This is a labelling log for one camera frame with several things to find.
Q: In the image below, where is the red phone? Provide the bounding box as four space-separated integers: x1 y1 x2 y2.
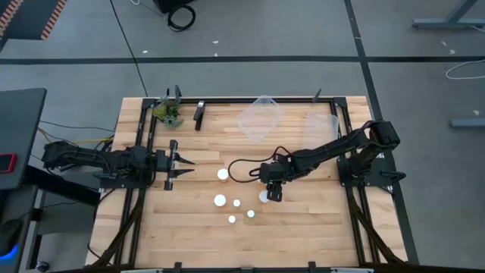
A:
0 152 18 174

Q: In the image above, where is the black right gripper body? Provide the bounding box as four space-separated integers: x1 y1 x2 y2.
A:
259 151 293 202

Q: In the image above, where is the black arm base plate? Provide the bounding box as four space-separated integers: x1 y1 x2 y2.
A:
99 171 156 190
336 153 407 188

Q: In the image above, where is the clear plastic bin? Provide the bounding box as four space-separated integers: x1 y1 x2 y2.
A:
302 111 340 152
236 94 286 144

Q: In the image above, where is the black desk crossbar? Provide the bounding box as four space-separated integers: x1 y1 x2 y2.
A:
22 165 102 208

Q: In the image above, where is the white floor cable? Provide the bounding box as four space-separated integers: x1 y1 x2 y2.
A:
445 58 485 80

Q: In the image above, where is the grey table leg with foot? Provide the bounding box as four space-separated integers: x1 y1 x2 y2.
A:
411 0 485 30

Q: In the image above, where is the yellow cable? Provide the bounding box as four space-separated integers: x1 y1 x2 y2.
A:
37 127 114 147

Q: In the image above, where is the dark grey desk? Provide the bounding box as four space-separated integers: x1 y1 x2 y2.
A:
0 87 48 190

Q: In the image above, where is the black box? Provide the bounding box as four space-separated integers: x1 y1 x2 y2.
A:
152 0 196 14

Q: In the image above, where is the thin black cable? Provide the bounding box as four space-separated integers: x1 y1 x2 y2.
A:
39 120 117 133

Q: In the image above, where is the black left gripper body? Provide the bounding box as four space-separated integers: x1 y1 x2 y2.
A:
153 139 180 191

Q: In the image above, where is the coiled black floor cable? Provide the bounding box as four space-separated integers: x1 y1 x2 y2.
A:
167 3 197 33

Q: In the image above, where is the black aluminium table frame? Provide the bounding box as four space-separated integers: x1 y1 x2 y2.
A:
89 96 408 273

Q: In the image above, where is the grey table foot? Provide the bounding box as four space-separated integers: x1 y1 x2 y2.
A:
449 118 485 129

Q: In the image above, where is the black mat with orange stripes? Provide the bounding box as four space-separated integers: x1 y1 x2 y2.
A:
0 0 69 41

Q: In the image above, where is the dark gripper cable loop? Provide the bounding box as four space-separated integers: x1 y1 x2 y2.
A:
227 146 293 184

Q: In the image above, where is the black computer mouse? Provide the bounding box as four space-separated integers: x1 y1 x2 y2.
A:
0 218 24 259

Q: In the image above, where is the small artificial green plant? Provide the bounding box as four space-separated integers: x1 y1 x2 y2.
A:
152 94 186 130

